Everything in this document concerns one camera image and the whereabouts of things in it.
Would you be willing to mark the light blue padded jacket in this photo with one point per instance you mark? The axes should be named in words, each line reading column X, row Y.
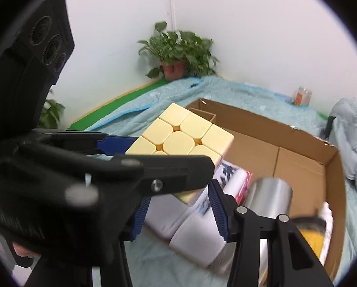
column 341, row 131

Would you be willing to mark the pastel rubik's cube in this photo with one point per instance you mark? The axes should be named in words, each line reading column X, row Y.
column 178, row 131

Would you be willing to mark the colourful children's book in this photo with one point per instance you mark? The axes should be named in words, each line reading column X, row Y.
column 232, row 179

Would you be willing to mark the silver metal can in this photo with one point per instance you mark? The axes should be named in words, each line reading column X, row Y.
column 268, row 197

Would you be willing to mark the small orange label jar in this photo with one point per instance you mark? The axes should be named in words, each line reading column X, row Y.
column 302, row 97

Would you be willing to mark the brown cardboard box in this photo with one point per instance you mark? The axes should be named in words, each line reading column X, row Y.
column 311, row 166

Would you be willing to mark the white tube bottle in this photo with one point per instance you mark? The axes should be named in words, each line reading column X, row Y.
column 325, row 214

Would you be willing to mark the potted green plant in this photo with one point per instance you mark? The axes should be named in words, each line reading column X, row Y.
column 181, row 54

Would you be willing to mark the white handheld fan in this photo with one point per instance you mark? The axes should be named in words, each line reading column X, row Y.
column 190, row 231

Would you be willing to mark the person's left hand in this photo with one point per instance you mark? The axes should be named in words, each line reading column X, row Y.
column 24, row 252

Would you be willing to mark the yellow label jar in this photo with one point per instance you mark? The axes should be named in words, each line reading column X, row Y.
column 294, row 248

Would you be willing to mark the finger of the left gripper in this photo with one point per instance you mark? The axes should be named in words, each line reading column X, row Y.
column 165, row 174
column 109, row 143

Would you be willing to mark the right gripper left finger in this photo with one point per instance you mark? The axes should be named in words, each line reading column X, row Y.
column 116, row 273

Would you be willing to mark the light blue blanket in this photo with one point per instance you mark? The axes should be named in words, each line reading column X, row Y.
column 130, row 114

